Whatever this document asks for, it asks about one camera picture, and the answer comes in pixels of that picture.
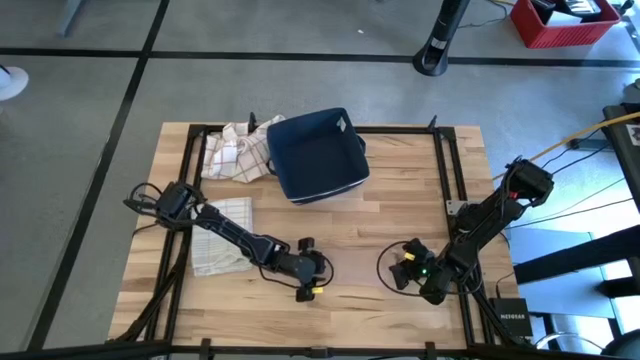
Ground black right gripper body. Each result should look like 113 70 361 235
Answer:
405 249 442 292

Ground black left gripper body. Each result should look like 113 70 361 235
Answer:
273 246 329 292

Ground white towel grey checks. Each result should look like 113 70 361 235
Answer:
190 196 255 278

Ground navy fabric basket white label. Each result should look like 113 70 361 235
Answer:
265 106 373 206

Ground white towel red-brown checks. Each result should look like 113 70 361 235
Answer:
200 114 288 185

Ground black furniture beams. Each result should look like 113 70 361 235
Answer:
513 224 640 302

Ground black tower stand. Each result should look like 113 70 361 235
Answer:
412 0 473 78

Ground black round stool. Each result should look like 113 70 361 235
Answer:
599 329 640 360

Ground black side desk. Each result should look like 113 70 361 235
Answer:
601 102 640 212

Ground red plastic crate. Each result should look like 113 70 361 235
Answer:
509 0 624 50

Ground white box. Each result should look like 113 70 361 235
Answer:
546 9 584 28

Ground black device in crate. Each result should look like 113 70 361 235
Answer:
531 0 603 21

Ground white round floor base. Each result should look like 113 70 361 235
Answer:
0 64 31 103

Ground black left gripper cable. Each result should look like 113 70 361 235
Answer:
258 253 336 290

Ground black Netgear network switch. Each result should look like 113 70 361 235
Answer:
488 297 535 339

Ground black metal table frame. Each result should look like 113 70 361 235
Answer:
0 111 551 360

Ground white cable loop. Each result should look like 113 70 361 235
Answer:
534 331 607 352

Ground thin beige floor cable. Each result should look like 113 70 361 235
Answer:
549 177 627 221
504 197 636 231

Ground yellow cable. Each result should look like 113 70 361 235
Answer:
491 111 640 183

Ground thin black floor cable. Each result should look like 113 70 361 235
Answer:
549 143 615 177
542 128 604 169

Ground grey metal post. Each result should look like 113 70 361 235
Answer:
57 0 86 38

